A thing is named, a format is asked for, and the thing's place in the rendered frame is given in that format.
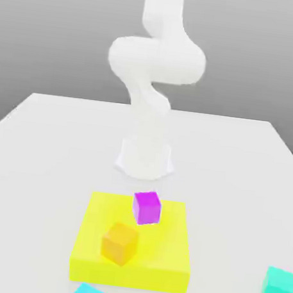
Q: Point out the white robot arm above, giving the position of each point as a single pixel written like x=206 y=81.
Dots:
x=157 y=60

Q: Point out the small magenta cube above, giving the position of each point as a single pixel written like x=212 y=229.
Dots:
x=146 y=208

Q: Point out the small orange cube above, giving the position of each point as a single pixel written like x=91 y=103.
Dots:
x=119 y=244

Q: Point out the small turquoise cube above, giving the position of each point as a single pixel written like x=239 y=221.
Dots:
x=278 y=289

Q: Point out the large yellow box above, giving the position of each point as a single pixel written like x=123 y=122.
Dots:
x=164 y=254

